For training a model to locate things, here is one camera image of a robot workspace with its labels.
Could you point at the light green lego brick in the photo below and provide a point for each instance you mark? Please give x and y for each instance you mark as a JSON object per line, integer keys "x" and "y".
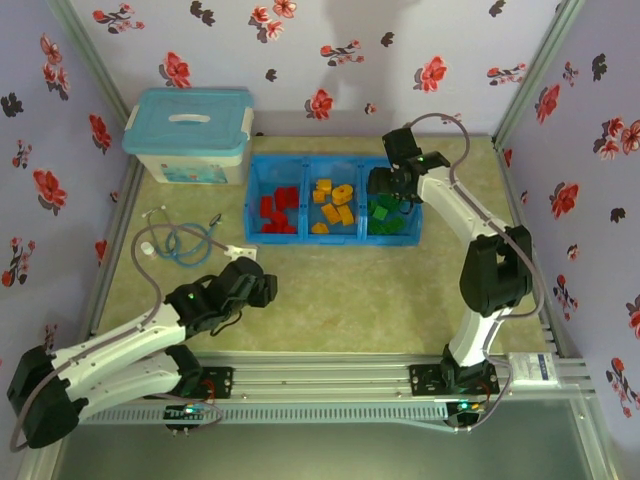
{"x": 386, "y": 201}

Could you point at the long green lego brick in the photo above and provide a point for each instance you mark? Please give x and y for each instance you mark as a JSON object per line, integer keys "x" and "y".
{"x": 380, "y": 214}

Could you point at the dark green lego brick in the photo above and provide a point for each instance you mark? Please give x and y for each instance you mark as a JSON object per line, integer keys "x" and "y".
{"x": 396, "y": 226}

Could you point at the yellow lego brick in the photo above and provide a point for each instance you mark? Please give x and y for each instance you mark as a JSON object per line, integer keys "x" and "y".
{"x": 330, "y": 212}
{"x": 318, "y": 196}
{"x": 325, "y": 186}
{"x": 320, "y": 229}
{"x": 346, "y": 215}

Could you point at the red lego brick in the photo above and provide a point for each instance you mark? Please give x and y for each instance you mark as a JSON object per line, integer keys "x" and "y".
{"x": 270, "y": 228}
{"x": 294, "y": 197}
{"x": 287, "y": 229}
{"x": 267, "y": 205}
{"x": 281, "y": 198}
{"x": 275, "y": 218}

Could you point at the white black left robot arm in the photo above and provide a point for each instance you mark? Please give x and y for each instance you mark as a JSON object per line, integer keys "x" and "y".
{"x": 125, "y": 340}

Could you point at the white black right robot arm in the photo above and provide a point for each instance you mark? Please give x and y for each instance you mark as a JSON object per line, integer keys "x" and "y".
{"x": 450, "y": 200}

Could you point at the blue tube stethoscope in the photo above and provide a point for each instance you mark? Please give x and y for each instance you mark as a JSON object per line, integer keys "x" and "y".
{"x": 190, "y": 265}

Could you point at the blue plastic bin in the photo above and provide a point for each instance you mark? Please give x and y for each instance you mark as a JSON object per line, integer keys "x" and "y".
{"x": 400, "y": 241}
{"x": 272, "y": 170}
{"x": 332, "y": 167}

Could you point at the small white bottle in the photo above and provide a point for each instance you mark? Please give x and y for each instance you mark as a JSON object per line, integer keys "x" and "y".
{"x": 147, "y": 249}

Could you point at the white storage box blue lid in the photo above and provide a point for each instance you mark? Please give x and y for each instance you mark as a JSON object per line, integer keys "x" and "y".
{"x": 190, "y": 135}

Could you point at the white labelled box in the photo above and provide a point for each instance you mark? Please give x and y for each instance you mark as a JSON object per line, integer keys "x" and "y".
{"x": 532, "y": 369}

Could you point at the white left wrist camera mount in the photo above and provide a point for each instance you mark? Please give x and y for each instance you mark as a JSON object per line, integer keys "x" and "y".
{"x": 242, "y": 251}

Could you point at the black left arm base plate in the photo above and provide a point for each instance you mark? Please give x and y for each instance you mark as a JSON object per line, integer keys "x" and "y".
{"x": 222, "y": 382}

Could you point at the aluminium frame side rail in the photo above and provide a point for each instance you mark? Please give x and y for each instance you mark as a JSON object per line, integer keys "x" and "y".
{"x": 531, "y": 250}
{"x": 106, "y": 290}

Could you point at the aluminium mounting rail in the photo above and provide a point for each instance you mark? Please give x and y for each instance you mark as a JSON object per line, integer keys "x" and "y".
{"x": 320, "y": 382}

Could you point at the aluminium frame post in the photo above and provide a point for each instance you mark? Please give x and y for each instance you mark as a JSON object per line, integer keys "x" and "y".
{"x": 90, "y": 60}
{"x": 542, "y": 60}

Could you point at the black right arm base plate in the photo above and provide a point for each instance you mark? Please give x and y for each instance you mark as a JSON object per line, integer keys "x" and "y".
{"x": 425, "y": 382}

